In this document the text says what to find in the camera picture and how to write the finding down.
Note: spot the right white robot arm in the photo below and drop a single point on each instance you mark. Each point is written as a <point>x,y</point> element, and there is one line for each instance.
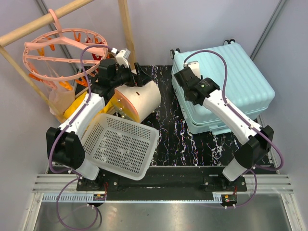
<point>256,141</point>

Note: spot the wooden clothes rack frame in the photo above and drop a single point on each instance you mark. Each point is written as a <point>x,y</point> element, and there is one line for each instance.
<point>37,24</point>

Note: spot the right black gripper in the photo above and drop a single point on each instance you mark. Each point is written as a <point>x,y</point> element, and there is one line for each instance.
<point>199,79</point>

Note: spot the pink round clip hanger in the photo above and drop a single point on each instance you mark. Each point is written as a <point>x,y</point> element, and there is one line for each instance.
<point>63,46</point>

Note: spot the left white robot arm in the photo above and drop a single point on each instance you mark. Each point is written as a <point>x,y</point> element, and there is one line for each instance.
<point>64,143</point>

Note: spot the translucent plastic bag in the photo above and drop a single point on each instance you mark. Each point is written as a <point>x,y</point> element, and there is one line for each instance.
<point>62,95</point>

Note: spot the white perforated plastic basket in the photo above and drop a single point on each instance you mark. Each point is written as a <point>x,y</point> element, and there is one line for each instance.
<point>120,146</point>

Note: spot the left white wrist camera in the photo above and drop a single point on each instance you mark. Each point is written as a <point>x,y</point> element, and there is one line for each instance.
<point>122,57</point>

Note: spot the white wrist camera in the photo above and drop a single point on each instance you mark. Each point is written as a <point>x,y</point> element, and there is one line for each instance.
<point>194,66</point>
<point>122,57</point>

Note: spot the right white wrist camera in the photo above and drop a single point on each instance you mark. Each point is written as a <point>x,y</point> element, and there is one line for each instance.
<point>194,66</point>

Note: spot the yellow cloth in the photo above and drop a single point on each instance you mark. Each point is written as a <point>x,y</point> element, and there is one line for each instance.
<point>77,102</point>

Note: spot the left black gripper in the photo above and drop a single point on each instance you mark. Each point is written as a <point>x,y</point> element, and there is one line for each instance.
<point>137,80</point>

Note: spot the light blue ribbed suitcase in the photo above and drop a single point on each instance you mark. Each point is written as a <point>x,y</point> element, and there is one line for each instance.
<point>246,87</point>

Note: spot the pink toy washing machine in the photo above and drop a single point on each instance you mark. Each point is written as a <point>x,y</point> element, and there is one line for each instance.
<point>135,103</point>

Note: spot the black marble pattern mat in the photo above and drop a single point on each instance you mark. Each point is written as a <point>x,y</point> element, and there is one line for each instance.
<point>177,146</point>

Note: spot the aluminium rail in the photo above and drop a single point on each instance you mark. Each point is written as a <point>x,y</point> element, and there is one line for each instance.
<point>264,184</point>

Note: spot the red hanging sock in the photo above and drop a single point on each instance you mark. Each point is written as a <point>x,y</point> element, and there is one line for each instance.
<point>96,40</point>

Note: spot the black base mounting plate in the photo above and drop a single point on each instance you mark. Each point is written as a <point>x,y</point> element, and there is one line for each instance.
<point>164,184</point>

